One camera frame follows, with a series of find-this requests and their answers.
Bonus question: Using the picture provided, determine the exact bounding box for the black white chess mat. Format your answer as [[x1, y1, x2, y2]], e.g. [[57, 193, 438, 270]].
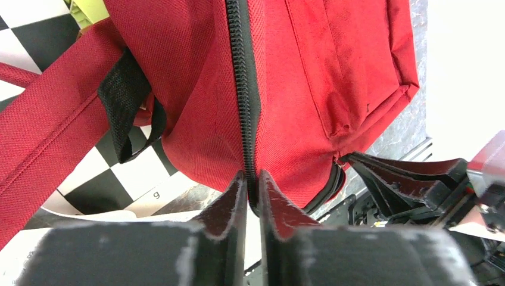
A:
[[0, 0, 200, 216]]

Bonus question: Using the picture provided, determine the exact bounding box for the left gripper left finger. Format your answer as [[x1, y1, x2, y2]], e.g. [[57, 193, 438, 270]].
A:
[[17, 172, 247, 285]]

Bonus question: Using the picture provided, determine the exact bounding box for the red student backpack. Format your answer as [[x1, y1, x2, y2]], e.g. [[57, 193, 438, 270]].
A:
[[1, 1, 419, 245]]

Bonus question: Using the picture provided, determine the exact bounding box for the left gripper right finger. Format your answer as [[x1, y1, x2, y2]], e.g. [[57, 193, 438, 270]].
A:
[[258, 171, 476, 286]]

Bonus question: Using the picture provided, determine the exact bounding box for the packaged ruler set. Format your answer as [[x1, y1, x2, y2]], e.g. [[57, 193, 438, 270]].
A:
[[1, 221, 245, 285]]

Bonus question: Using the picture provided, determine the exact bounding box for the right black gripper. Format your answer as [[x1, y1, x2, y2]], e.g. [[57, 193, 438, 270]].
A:
[[341, 151, 505, 273]]

